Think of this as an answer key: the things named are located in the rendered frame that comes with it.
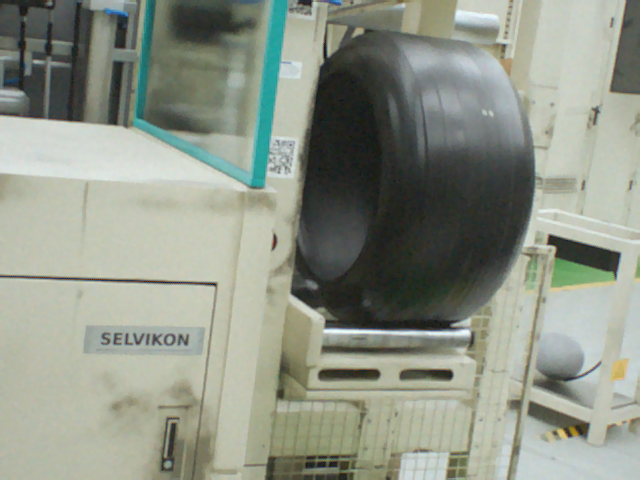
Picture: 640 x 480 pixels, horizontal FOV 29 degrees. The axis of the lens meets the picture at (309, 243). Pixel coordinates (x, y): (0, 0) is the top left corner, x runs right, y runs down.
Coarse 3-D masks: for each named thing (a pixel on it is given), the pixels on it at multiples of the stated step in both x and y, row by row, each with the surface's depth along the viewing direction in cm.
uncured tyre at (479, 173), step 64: (384, 64) 228; (448, 64) 229; (320, 128) 268; (384, 128) 224; (448, 128) 221; (512, 128) 227; (320, 192) 271; (384, 192) 223; (448, 192) 220; (512, 192) 225; (320, 256) 266; (384, 256) 224; (448, 256) 224; (512, 256) 230; (384, 320) 236; (448, 320) 241
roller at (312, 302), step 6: (294, 288) 259; (300, 288) 260; (306, 288) 260; (294, 294) 258; (300, 294) 259; (306, 294) 259; (312, 294) 260; (300, 300) 259; (306, 300) 259; (312, 300) 260; (312, 306) 261; (318, 306) 261
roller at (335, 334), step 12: (336, 324) 233; (348, 324) 234; (360, 324) 235; (372, 324) 237; (384, 324) 238; (396, 324) 239; (324, 336) 231; (336, 336) 232; (348, 336) 233; (360, 336) 234; (372, 336) 235; (384, 336) 236; (396, 336) 237; (408, 336) 238; (420, 336) 239; (432, 336) 240; (444, 336) 241; (456, 336) 242; (468, 336) 244; (444, 348) 243; (456, 348) 244; (468, 348) 246
